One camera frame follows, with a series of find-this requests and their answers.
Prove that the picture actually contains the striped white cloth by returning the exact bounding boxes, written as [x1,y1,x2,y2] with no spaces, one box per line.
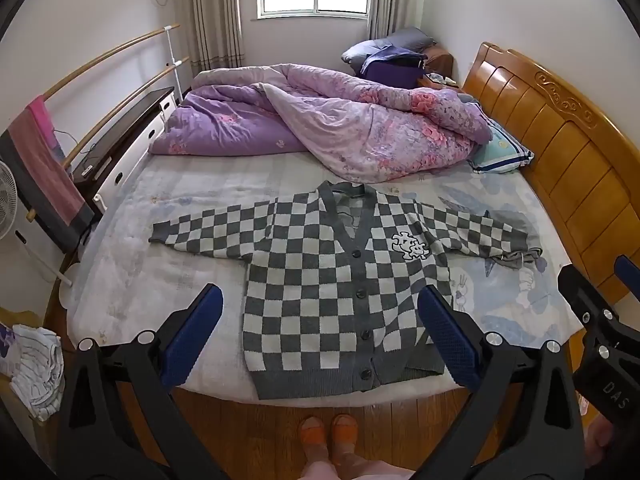
[0,324,66,422]

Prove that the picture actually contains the person's pink pants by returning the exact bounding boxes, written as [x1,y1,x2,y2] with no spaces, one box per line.
[304,454,417,480]

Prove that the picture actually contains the white fleece blanket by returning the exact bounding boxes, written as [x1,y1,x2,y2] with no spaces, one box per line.
[70,151,453,406]

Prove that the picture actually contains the blue green pillow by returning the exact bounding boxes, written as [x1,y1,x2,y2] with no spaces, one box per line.
[467,119,535,175]

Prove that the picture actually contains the grey white checkered cardigan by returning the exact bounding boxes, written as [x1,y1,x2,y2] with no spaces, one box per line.
[149,181,532,401]

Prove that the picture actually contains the purple folded clothes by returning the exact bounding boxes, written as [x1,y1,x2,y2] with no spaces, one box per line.
[360,45,427,89]

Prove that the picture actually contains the pile of dark pillows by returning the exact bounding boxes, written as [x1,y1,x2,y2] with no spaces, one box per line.
[342,27,437,68]

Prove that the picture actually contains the person's right hand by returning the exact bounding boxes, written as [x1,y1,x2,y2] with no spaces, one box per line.
[585,415,620,464]

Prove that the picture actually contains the small grey cloth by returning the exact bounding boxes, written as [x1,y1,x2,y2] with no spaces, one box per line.
[487,246,544,272]

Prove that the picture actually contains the white standing fan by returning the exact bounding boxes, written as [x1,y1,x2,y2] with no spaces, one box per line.
[0,160,21,242]

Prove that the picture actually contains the cartoon printed bed sheet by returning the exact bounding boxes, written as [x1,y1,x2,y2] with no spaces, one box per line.
[390,169,597,358]

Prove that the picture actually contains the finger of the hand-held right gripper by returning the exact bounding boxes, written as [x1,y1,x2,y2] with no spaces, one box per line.
[614,254,640,307]
[556,264,617,334]

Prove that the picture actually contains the dark grey towel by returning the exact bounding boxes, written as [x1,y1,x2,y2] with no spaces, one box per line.
[0,125,97,257]

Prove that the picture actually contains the orange slipper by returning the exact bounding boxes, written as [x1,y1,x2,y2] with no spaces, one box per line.
[299,415,331,467]
[332,413,360,466]

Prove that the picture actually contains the pink towel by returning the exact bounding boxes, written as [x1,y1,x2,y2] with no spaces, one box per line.
[25,96,89,229]

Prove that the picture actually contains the purple floral quilt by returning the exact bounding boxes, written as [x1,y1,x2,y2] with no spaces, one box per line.
[148,63,493,184]

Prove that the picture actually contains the white dresser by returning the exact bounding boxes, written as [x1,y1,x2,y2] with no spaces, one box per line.
[92,105,177,212]

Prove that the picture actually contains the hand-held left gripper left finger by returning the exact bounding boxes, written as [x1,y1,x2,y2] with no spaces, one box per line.
[57,283,231,480]

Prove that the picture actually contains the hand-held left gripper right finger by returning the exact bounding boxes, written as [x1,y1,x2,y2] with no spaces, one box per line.
[417,285,586,480]

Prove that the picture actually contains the brown nightstand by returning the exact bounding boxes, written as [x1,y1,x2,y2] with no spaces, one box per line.
[416,45,463,92]

